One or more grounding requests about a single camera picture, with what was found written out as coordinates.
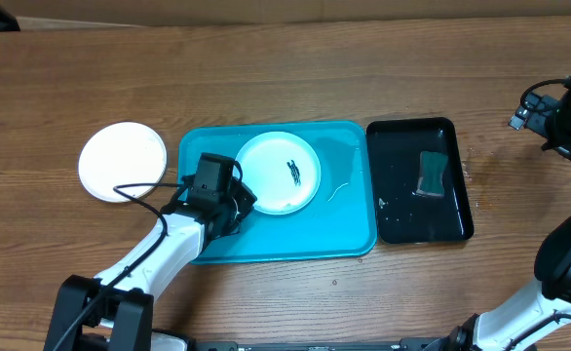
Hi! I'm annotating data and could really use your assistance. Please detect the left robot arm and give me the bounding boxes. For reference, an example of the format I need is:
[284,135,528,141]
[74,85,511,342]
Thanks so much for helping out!
[44,175,256,350]

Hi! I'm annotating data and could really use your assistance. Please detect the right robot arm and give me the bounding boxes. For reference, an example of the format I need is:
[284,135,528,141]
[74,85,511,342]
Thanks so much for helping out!
[427,75,571,351]

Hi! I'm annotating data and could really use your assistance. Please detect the light blue round plate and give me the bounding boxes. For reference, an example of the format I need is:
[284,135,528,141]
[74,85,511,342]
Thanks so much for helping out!
[236,132,322,215]

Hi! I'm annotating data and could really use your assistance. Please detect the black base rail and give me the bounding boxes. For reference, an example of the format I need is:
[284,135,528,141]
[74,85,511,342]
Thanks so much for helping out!
[188,337,451,351]

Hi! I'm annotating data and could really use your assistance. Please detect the white round plate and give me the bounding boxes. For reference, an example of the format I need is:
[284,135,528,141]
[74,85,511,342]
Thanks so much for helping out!
[78,122,168,203]

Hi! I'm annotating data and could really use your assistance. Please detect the green sponge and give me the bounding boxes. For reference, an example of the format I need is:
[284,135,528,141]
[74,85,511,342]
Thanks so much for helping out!
[415,151,448,198]

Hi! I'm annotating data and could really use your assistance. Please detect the black plastic tray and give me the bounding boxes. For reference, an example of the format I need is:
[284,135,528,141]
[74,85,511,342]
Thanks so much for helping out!
[366,117,475,244]

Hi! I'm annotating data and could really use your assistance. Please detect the teal plastic tray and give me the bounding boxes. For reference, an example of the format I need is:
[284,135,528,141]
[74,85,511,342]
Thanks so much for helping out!
[177,121,376,265]

